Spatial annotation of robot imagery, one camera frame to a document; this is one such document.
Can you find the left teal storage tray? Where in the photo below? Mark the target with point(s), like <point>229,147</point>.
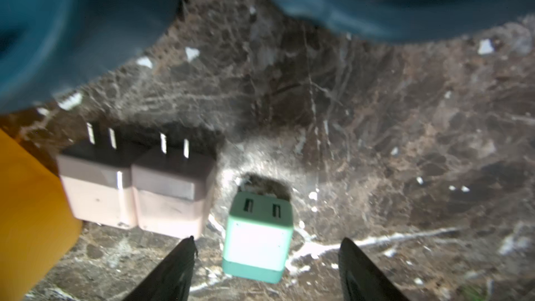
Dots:
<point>50,47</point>

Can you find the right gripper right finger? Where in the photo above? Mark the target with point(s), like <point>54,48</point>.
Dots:
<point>361,279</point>

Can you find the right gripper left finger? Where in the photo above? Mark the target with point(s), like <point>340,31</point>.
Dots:
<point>172,278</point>

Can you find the pink plug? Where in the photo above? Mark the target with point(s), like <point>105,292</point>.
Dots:
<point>96,174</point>
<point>173,190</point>

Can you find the green plug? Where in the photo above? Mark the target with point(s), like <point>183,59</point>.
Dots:
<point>258,237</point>

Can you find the yellow storage tray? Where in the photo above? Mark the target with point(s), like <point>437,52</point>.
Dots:
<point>37,225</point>

